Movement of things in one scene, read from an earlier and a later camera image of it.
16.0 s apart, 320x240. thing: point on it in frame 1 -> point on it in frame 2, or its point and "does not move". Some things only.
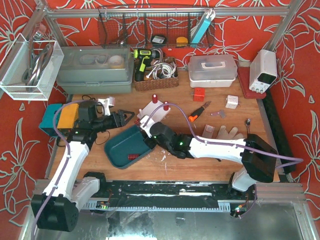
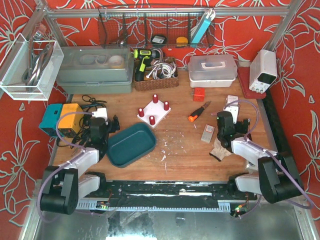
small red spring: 137,121 -> 141,112
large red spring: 166,107 does not move
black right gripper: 149,139 -> 243,126
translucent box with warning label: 208,131 does not move
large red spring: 154,98 does not move
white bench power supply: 263,70 does not move
